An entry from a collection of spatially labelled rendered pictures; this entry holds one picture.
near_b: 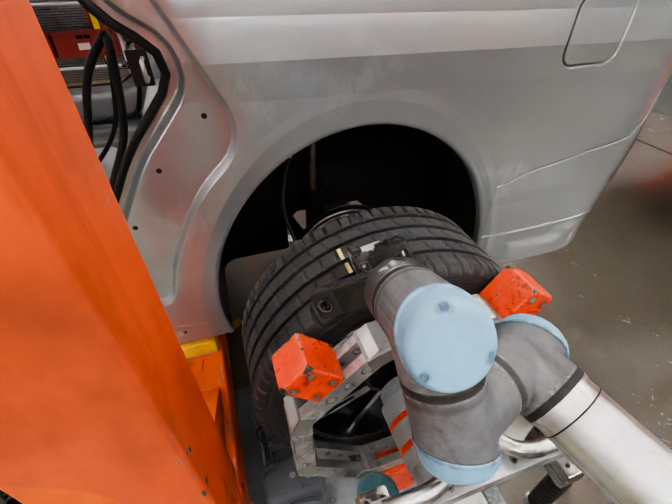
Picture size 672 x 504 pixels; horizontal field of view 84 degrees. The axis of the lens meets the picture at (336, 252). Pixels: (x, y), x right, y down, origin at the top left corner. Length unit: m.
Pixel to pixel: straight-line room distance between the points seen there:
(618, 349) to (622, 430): 1.95
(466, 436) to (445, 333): 0.12
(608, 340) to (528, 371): 2.00
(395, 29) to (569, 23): 0.42
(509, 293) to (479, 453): 0.37
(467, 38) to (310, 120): 0.36
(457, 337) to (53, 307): 0.31
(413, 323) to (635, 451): 0.28
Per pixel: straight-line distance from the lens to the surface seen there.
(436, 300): 0.35
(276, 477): 1.30
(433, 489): 0.66
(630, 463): 0.53
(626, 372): 2.39
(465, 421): 0.42
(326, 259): 0.72
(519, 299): 0.74
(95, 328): 0.33
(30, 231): 0.28
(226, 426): 1.08
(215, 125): 0.82
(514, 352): 0.50
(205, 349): 1.20
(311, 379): 0.62
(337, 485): 1.47
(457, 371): 0.37
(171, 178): 0.86
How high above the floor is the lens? 1.63
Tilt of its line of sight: 40 degrees down
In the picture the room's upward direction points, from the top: straight up
